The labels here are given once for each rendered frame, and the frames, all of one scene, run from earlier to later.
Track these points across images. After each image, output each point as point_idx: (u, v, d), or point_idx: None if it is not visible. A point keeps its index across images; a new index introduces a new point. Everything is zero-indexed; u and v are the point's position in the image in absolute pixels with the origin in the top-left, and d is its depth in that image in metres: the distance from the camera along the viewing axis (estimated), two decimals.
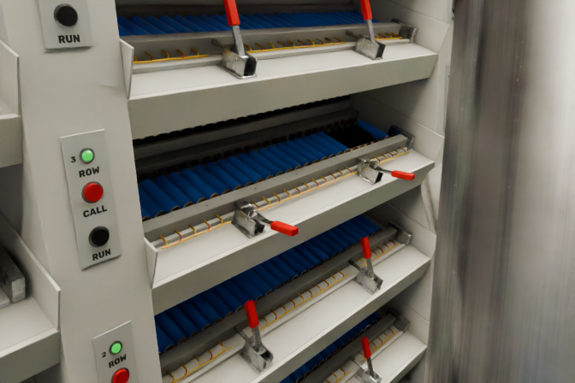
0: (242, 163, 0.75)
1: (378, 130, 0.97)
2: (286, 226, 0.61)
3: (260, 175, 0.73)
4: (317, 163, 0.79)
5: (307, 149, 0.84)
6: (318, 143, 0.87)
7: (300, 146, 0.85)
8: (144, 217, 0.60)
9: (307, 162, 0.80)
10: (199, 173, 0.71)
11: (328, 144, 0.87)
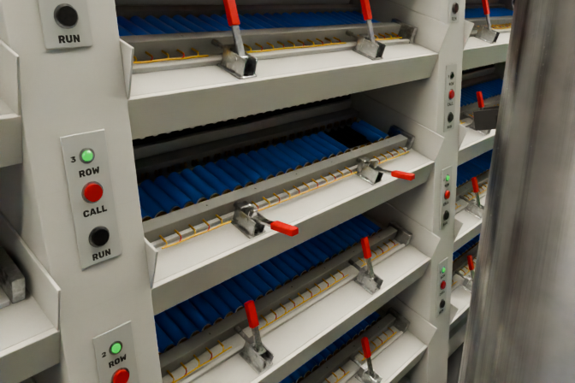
0: (242, 163, 0.75)
1: (378, 130, 0.97)
2: (286, 226, 0.61)
3: (260, 175, 0.73)
4: (317, 163, 0.79)
5: (307, 149, 0.84)
6: (318, 143, 0.87)
7: (300, 146, 0.85)
8: (144, 217, 0.60)
9: (307, 162, 0.80)
10: (199, 173, 0.71)
11: (328, 144, 0.87)
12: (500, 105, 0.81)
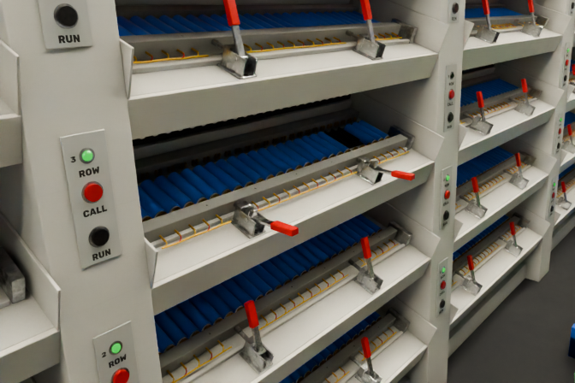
0: (242, 163, 0.75)
1: (378, 130, 0.97)
2: (286, 226, 0.61)
3: (260, 175, 0.73)
4: (317, 163, 0.79)
5: (307, 149, 0.84)
6: (318, 143, 0.87)
7: (300, 146, 0.85)
8: (144, 217, 0.60)
9: (307, 162, 0.80)
10: (199, 173, 0.71)
11: (328, 144, 0.87)
12: None
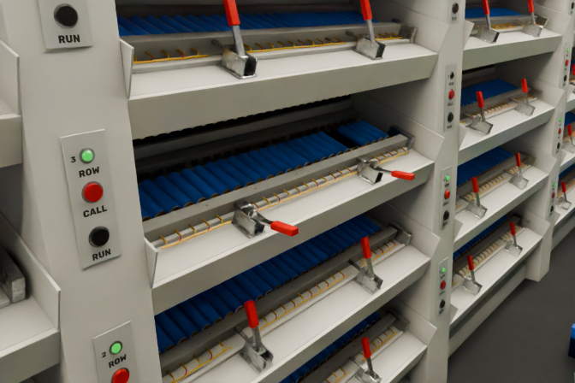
0: (242, 163, 0.75)
1: (378, 130, 0.97)
2: (286, 226, 0.61)
3: (260, 175, 0.73)
4: (317, 163, 0.79)
5: (307, 149, 0.84)
6: (318, 143, 0.87)
7: (300, 146, 0.85)
8: (144, 217, 0.60)
9: (307, 162, 0.80)
10: (199, 173, 0.71)
11: (328, 144, 0.87)
12: None
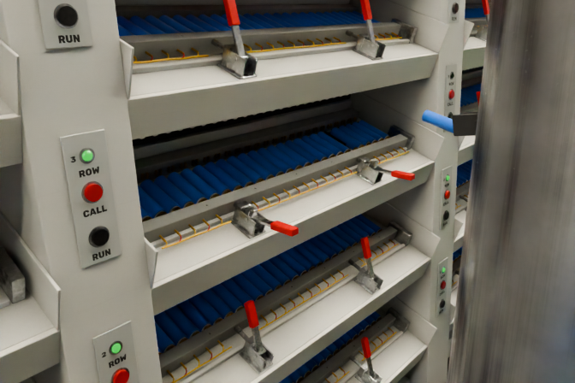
0: (242, 163, 0.75)
1: (378, 130, 0.97)
2: (286, 226, 0.61)
3: (260, 175, 0.73)
4: (317, 163, 0.79)
5: (307, 149, 0.84)
6: (318, 143, 0.87)
7: (300, 146, 0.85)
8: (144, 217, 0.60)
9: (307, 162, 0.80)
10: (199, 173, 0.71)
11: (328, 144, 0.87)
12: (470, 135, 0.72)
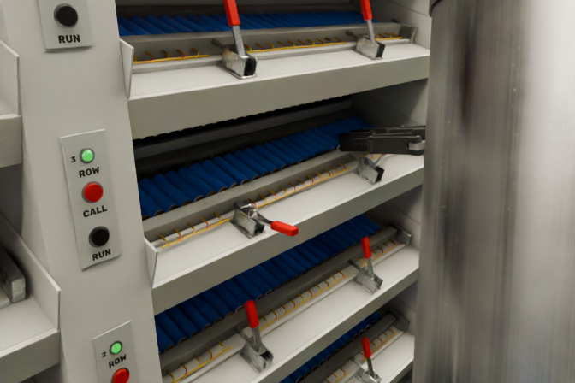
0: (238, 161, 0.75)
1: (371, 126, 0.97)
2: (286, 226, 0.61)
3: (256, 173, 0.74)
4: (311, 160, 0.80)
5: (301, 145, 0.85)
6: (311, 138, 0.88)
7: (294, 143, 0.85)
8: (142, 216, 0.60)
9: (301, 159, 0.81)
10: (196, 172, 0.71)
11: (321, 139, 0.88)
12: (352, 151, 0.83)
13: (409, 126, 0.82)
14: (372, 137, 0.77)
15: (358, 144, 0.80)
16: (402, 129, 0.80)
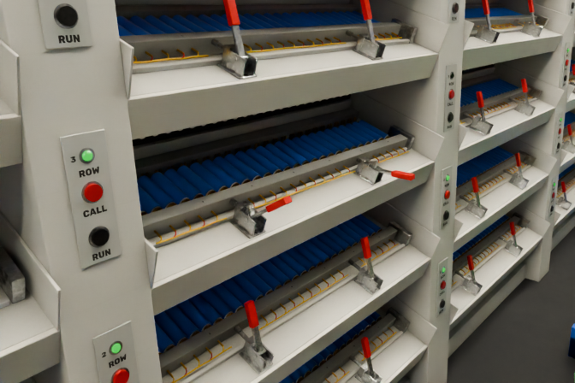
0: (240, 161, 0.75)
1: (378, 130, 0.97)
2: (279, 200, 0.60)
3: (257, 173, 0.74)
4: (316, 162, 0.79)
5: (305, 148, 0.84)
6: (317, 142, 0.88)
7: (299, 145, 0.85)
8: None
9: (305, 161, 0.80)
10: (196, 171, 0.71)
11: (327, 143, 0.87)
12: None
13: None
14: None
15: None
16: None
